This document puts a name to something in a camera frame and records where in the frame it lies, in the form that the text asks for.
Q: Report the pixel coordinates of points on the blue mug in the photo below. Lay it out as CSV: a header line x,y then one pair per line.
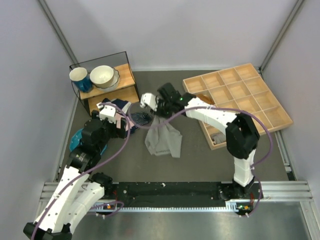
x,y
80,78

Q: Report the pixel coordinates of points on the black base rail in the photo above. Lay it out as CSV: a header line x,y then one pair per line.
x,y
171,194

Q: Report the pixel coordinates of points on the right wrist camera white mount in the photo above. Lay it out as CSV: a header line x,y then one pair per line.
x,y
149,100

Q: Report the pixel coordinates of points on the black wire wooden shelf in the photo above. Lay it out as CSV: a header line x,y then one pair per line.
x,y
124,86

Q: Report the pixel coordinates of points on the grey rolled garment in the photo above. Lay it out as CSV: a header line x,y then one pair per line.
x,y
218,138

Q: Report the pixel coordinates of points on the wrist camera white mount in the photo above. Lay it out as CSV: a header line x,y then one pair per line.
x,y
149,100
109,113

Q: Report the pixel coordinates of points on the cream bowl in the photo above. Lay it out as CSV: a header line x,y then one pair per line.
x,y
103,76

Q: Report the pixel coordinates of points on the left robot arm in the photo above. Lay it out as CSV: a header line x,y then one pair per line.
x,y
79,188

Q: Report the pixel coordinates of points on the wooden compartment tray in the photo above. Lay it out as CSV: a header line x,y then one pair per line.
x,y
241,87

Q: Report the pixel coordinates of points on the navy patterned garment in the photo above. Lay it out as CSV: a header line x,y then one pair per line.
x,y
124,105

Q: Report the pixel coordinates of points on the striped navy garment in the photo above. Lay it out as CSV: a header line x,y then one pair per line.
x,y
140,118

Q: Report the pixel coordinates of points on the scalloped white plate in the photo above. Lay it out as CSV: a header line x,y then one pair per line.
x,y
115,85

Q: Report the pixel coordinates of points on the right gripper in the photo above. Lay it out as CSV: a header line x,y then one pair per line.
x,y
159,101

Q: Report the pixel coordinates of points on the pink garment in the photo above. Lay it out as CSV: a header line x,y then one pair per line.
x,y
122,124

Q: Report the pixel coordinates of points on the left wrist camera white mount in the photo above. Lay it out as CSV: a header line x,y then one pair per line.
x,y
109,113

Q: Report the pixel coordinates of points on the grey underwear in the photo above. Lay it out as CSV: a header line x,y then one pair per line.
x,y
164,140

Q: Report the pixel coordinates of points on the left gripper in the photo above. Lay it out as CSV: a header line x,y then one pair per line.
x,y
119,133

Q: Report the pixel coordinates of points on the teal dotted plate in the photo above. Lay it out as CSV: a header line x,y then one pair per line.
x,y
89,140

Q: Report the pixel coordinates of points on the brown rolled garment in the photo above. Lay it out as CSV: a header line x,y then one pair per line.
x,y
206,99

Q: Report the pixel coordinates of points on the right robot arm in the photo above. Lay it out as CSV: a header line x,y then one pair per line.
x,y
241,134

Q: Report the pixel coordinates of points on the white cable duct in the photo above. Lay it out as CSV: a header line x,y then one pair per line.
x,y
106,207

